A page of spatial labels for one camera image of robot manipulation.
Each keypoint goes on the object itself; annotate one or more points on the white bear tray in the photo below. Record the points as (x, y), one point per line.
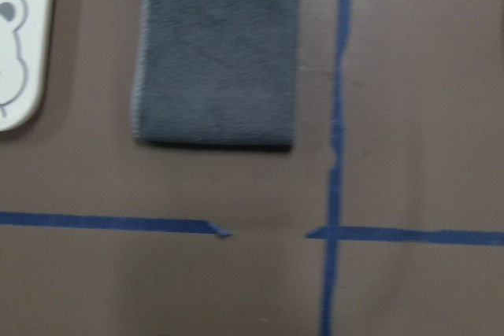
(25, 35)

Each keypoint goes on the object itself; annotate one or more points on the grey folded cloth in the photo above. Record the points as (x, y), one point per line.
(217, 73)

